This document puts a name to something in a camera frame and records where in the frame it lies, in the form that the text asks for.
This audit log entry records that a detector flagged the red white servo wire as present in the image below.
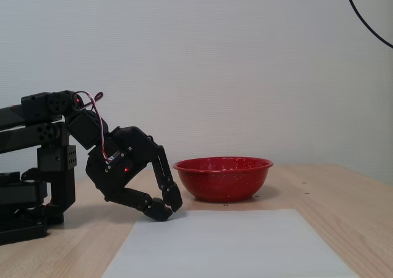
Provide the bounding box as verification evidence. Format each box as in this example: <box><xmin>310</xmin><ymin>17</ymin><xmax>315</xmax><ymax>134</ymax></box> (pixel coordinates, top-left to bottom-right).
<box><xmin>73</xmin><ymin>90</ymin><xmax>113</xmax><ymax>164</ymax></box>

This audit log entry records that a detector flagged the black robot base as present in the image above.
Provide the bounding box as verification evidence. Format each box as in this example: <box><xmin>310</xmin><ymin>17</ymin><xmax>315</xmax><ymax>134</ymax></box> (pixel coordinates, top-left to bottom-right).
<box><xmin>0</xmin><ymin>166</ymin><xmax>65</xmax><ymax>245</ymax></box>

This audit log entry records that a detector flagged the red speckled bowl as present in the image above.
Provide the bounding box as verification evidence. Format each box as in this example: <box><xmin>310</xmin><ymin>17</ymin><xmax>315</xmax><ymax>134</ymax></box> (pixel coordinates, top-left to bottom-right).
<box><xmin>172</xmin><ymin>156</ymin><xmax>274</xmax><ymax>203</ymax></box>

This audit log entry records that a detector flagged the white paper sheet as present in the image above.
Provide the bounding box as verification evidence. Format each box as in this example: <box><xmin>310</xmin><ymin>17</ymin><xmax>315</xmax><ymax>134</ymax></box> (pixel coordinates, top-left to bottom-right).
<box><xmin>101</xmin><ymin>209</ymin><xmax>354</xmax><ymax>278</ymax></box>

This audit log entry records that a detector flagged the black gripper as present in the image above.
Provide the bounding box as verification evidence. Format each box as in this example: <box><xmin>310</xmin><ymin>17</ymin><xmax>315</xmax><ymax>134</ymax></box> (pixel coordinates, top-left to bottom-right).
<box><xmin>85</xmin><ymin>126</ymin><xmax>184</xmax><ymax>222</ymax></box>

